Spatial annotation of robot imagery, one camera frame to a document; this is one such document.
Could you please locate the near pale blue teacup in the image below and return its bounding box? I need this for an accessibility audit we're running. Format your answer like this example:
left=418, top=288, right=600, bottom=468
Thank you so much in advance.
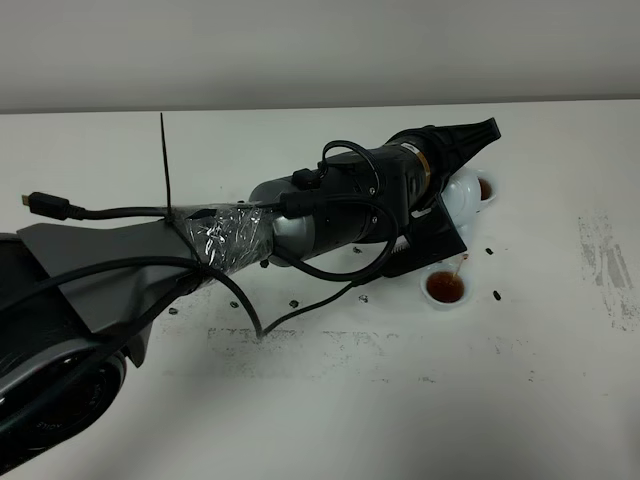
left=419, top=263, right=474, bottom=311

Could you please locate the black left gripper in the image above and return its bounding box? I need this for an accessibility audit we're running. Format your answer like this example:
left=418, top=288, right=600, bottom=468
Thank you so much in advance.
left=389, top=118, right=501, bottom=210

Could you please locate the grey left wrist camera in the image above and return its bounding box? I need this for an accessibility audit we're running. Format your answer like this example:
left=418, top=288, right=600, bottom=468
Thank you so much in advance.
left=381, top=194, right=467, bottom=278

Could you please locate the black cable tie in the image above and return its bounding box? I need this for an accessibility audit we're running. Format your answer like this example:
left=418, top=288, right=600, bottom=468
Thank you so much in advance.
left=159, top=113, right=200, bottom=263

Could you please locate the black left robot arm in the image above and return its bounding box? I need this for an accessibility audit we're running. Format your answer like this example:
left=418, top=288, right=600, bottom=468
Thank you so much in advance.
left=1, top=119, right=501, bottom=472

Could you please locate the far pale blue teacup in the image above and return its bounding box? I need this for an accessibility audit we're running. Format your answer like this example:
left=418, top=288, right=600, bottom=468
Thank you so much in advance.
left=476, top=170, right=499, bottom=210

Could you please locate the pale blue teacup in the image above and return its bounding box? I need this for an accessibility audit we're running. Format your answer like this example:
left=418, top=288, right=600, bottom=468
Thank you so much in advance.
left=476, top=170, right=499, bottom=210
left=419, top=263, right=474, bottom=311

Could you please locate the loose black plug cable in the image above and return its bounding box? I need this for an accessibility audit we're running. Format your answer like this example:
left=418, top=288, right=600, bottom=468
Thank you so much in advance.
left=20, top=192, right=171, bottom=222

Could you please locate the pale blue porcelain teapot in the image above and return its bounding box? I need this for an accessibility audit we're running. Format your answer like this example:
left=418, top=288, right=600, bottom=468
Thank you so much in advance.
left=442, top=167, right=481, bottom=243

